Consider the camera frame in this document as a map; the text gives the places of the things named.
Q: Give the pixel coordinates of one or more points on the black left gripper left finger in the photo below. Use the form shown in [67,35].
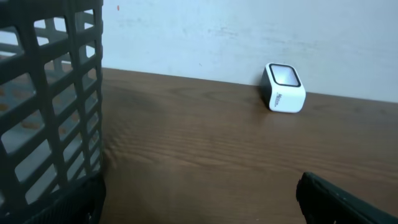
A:
[81,203]

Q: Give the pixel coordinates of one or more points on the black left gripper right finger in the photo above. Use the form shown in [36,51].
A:
[322,202]

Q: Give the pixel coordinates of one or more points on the white barcode scanner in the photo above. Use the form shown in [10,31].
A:
[282,89]

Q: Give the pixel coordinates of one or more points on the grey plastic mesh basket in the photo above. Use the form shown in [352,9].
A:
[51,99]

